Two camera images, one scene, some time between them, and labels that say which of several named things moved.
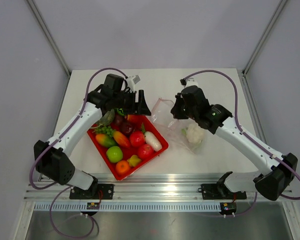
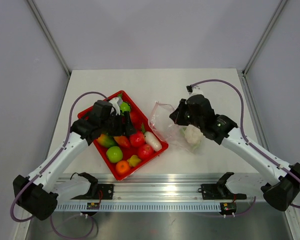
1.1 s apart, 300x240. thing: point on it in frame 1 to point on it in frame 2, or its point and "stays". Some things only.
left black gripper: (142, 109) to (126, 129)
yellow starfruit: (134, 160) stays
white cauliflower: (194, 133) stays
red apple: (145, 151) stays
